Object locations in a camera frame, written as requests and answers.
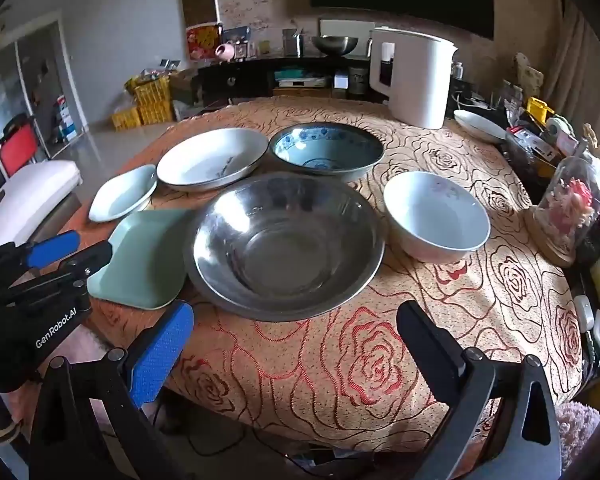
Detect metal canister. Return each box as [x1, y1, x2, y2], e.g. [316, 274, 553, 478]
[282, 30, 306, 57]

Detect white square device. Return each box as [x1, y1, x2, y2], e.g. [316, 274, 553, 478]
[574, 294, 597, 333]

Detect white tape dispenser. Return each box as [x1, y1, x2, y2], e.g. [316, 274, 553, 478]
[545, 116, 577, 142]

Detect glass dome with flower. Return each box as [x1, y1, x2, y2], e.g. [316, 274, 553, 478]
[524, 156, 600, 267]

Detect red and white packet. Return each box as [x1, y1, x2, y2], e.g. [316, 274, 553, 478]
[505, 127, 556, 157]

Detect red patterned box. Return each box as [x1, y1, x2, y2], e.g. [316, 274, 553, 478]
[185, 22, 224, 62]

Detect teal flat box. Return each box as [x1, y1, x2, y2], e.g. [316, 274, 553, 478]
[275, 70, 329, 89]

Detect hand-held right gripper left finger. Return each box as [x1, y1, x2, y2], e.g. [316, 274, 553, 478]
[27, 300, 196, 480]

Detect small steel bowl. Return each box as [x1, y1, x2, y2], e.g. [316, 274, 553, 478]
[311, 36, 360, 57]

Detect white ceramic bowl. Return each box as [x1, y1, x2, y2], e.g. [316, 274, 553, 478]
[383, 170, 491, 264]

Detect green square plate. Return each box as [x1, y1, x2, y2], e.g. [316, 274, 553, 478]
[86, 208, 203, 309]

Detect blue patterned bowl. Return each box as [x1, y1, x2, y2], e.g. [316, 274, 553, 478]
[268, 122, 385, 182]

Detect yellow plastic box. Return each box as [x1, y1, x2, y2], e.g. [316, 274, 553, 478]
[526, 96, 556, 122]

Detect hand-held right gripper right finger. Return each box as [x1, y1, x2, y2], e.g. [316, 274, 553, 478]
[396, 301, 564, 480]

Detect pink fluffy fabric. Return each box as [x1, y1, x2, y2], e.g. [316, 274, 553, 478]
[554, 400, 600, 461]
[65, 325, 116, 361]

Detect beige curtain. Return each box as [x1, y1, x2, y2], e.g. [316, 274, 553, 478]
[555, 0, 600, 128]

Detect large white kettle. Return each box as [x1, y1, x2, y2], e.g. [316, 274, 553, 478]
[367, 26, 460, 130]

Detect white round plate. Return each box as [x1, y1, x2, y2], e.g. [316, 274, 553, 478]
[156, 127, 270, 192]

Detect small white squarish plate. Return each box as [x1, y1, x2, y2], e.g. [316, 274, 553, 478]
[88, 164, 159, 224]

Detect yellow plastic crate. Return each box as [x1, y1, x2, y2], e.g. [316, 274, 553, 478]
[137, 100, 175, 124]
[133, 78, 172, 105]
[111, 108, 143, 131]

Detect white plate with thin rim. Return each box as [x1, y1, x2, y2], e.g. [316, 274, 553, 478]
[453, 109, 508, 144]

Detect large steel bowl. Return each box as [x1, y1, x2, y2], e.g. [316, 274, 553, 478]
[184, 172, 387, 322]

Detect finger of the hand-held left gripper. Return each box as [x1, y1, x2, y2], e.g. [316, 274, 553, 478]
[0, 240, 114, 312]
[0, 231, 81, 292]

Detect red chair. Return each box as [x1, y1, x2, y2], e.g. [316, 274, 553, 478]
[0, 115, 51, 178]

